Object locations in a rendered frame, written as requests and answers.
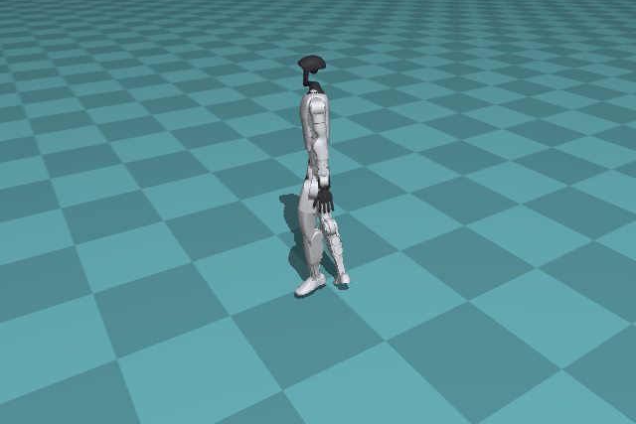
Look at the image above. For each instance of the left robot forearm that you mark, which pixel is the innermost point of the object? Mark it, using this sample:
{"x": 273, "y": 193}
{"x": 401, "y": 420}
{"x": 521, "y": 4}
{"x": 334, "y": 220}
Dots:
{"x": 321, "y": 157}

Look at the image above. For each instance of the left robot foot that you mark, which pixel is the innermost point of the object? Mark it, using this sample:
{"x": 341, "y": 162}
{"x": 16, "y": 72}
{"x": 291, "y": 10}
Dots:
{"x": 309, "y": 285}

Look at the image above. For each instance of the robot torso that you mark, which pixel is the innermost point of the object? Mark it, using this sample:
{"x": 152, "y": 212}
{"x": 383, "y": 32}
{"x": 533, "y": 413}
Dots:
{"x": 307, "y": 128}

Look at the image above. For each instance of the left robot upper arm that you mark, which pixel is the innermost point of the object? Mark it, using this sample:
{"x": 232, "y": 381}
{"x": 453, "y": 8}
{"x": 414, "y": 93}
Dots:
{"x": 317, "y": 109}

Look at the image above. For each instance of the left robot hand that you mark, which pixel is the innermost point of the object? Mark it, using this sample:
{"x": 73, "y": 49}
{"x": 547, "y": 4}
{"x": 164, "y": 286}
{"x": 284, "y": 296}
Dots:
{"x": 324, "y": 197}

